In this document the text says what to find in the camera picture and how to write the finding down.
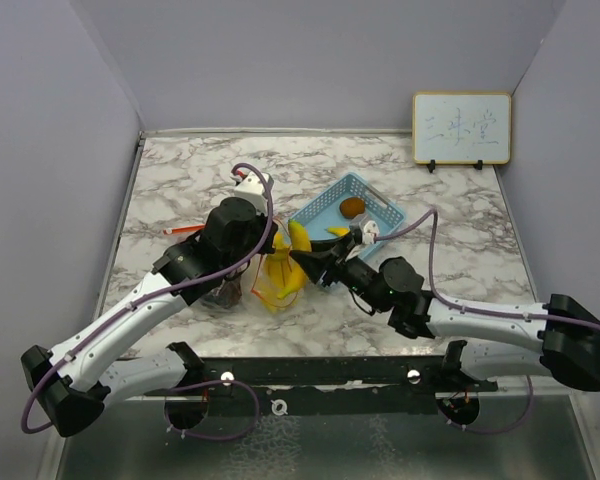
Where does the small framed whiteboard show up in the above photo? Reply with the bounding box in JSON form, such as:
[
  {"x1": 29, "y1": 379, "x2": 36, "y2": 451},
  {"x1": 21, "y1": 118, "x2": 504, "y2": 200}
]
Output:
[{"x1": 412, "y1": 91, "x2": 513, "y2": 171}]

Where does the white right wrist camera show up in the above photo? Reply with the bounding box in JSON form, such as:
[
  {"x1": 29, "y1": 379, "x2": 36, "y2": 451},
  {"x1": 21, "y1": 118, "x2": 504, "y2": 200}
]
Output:
[{"x1": 349, "y1": 219, "x2": 380, "y2": 245}]

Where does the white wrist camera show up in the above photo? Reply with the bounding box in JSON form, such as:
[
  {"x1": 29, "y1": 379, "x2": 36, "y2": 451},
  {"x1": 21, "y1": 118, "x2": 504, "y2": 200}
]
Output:
[
  {"x1": 232, "y1": 172, "x2": 268, "y2": 213},
  {"x1": 349, "y1": 219, "x2": 380, "y2": 245}
]

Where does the clear orange zipper bag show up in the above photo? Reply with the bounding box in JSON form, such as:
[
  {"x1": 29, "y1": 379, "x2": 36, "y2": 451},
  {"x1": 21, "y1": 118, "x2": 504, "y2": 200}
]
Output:
[{"x1": 162, "y1": 223, "x2": 246, "y2": 311}]

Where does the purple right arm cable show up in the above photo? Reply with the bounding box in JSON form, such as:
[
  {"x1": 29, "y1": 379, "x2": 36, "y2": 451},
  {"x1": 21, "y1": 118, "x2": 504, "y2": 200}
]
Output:
[{"x1": 372, "y1": 208, "x2": 600, "y2": 434}]

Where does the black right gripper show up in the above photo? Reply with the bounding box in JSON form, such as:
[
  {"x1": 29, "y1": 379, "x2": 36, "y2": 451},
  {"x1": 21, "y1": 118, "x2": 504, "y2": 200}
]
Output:
[{"x1": 292, "y1": 232, "x2": 390, "y2": 314}]

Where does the yellow banana bunch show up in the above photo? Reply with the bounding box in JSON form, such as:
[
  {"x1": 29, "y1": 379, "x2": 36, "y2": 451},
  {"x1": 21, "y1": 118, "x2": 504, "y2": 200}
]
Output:
[{"x1": 262, "y1": 219, "x2": 314, "y2": 314}]

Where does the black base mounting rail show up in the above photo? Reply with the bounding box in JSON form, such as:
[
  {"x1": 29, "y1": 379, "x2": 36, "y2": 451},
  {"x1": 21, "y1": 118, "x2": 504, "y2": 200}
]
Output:
[{"x1": 165, "y1": 355, "x2": 497, "y2": 426}]

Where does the light blue plastic basket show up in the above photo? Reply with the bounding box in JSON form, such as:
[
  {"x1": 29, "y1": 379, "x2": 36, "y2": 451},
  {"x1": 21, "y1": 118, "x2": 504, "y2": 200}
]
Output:
[{"x1": 290, "y1": 172, "x2": 406, "y2": 240}]

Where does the brown kiwi fruit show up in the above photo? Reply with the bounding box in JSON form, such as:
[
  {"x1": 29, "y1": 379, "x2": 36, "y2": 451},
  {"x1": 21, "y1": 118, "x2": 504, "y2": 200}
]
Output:
[{"x1": 339, "y1": 197, "x2": 366, "y2": 219}]

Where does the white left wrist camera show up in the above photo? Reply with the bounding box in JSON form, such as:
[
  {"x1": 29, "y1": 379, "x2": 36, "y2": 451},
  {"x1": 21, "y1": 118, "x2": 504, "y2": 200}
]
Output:
[{"x1": 232, "y1": 172, "x2": 268, "y2": 213}]

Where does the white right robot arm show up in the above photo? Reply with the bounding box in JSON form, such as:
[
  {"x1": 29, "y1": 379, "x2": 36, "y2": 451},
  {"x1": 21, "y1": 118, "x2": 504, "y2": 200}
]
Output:
[{"x1": 290, "y1": 237, "x2": 600, "y2": 392}]

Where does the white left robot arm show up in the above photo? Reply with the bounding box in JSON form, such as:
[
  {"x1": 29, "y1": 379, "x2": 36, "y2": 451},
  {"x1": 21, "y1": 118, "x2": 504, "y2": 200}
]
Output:
[{"x1": 20, "y1": 197, "x2": 277, "y2": 438}]

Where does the single yellow banana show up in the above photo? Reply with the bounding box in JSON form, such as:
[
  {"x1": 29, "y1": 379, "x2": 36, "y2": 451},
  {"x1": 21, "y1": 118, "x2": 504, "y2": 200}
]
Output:
[{"x1": 326, "y1": 227, "x2": 350, "y2": 237}]

